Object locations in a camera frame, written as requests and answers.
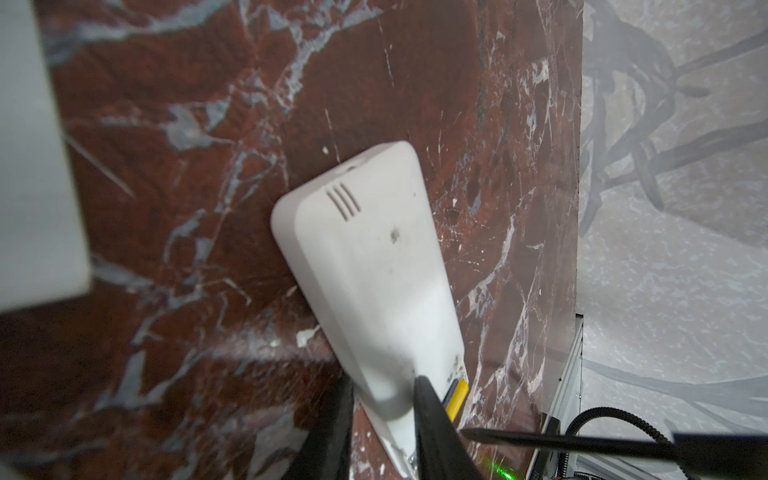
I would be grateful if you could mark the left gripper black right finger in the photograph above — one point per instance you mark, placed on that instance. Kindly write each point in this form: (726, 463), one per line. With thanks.
(440, 452)

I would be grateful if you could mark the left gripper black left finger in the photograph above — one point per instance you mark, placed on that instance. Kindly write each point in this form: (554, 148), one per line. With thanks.
(326, 452)

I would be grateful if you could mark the yellow battery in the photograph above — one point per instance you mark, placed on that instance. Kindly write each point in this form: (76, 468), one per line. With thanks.
(455, 398)

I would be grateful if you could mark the white remote control yellow buttons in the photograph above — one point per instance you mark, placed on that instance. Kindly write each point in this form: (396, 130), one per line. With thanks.
(361, 243)

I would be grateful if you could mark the pink handled screwdriver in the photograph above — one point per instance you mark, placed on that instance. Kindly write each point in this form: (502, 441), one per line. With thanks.
(710, 455)

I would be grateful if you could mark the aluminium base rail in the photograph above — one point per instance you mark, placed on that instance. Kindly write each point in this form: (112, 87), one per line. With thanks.
(566, 403)

